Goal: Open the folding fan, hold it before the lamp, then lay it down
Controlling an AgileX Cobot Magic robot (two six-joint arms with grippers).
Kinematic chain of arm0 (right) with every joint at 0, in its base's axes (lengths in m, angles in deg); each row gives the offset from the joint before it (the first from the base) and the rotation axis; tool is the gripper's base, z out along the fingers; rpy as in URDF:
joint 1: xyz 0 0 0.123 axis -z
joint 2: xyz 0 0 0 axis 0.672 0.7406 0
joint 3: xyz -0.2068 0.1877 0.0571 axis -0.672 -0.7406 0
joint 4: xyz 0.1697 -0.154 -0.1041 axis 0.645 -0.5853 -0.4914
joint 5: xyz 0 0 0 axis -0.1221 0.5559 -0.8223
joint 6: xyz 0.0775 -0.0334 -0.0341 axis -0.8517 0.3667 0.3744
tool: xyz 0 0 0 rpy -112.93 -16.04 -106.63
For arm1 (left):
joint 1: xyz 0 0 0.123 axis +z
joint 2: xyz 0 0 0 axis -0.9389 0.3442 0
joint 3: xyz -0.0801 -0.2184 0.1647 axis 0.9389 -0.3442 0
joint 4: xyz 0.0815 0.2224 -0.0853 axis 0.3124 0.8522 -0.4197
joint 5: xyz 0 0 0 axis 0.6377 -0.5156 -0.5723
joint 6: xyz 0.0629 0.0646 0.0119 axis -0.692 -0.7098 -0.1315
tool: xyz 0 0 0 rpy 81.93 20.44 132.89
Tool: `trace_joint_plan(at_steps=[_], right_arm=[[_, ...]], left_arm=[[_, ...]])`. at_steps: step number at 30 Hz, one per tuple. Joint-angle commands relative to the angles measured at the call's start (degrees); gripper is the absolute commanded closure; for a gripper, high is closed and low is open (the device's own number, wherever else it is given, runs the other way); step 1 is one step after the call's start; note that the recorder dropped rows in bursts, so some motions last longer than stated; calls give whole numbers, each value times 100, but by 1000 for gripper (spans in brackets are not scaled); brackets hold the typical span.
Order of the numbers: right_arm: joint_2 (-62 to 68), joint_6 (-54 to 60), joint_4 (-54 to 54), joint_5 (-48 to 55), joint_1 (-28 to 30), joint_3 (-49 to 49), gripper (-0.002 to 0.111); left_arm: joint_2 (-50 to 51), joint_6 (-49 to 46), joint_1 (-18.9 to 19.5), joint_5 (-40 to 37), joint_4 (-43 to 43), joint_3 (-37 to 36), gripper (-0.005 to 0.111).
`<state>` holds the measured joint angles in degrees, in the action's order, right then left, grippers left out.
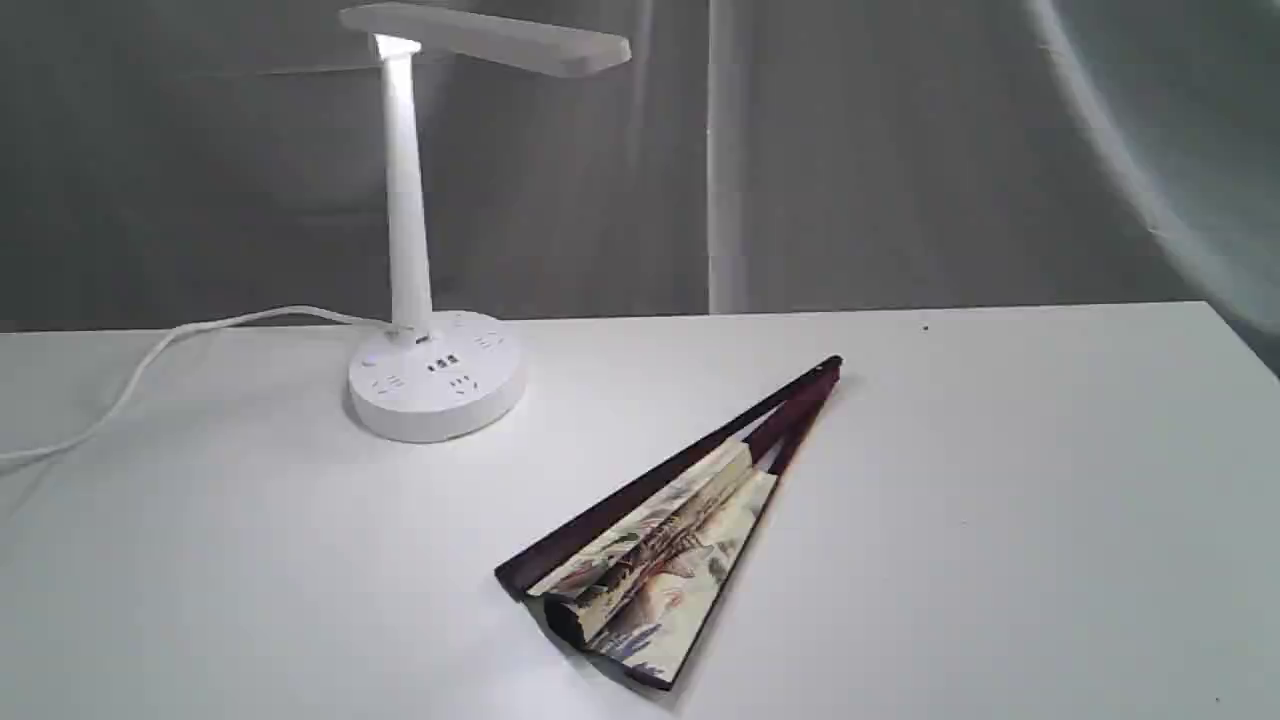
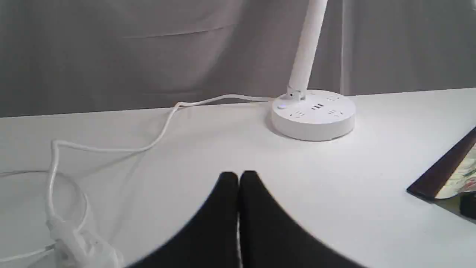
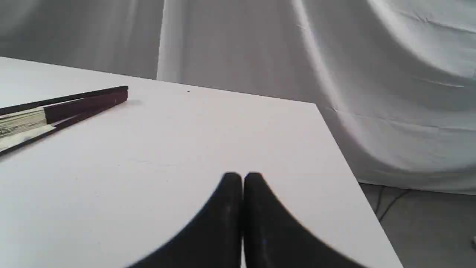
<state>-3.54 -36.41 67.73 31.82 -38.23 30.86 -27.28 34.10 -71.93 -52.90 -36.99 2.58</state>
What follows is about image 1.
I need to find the white backdrop curtain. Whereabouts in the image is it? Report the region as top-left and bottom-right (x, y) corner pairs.
(3, 1), (1277, 352)

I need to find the white desk lamp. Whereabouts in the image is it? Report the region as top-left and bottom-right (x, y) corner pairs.
(339, 3), (632, 445)

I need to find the white power cable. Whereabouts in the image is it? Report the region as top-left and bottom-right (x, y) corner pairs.
(0, 305), (390, 465)

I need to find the painted paper folding fan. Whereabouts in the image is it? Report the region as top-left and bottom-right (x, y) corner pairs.
(494, 355), (844, 692)

